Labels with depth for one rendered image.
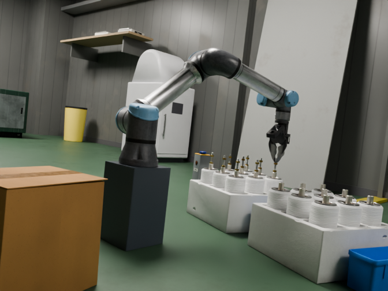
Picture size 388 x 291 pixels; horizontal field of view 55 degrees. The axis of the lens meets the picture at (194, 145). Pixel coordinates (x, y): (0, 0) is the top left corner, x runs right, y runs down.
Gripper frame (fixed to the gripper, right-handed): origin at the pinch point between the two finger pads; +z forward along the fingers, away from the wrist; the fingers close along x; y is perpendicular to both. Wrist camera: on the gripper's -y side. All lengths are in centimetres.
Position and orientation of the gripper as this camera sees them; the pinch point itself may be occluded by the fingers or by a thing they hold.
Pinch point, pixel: (275, 159)
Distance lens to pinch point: 193.8
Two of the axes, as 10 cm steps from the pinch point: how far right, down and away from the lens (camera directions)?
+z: -1.1, 9.9, 0.5
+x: -8.2, -1.2, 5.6
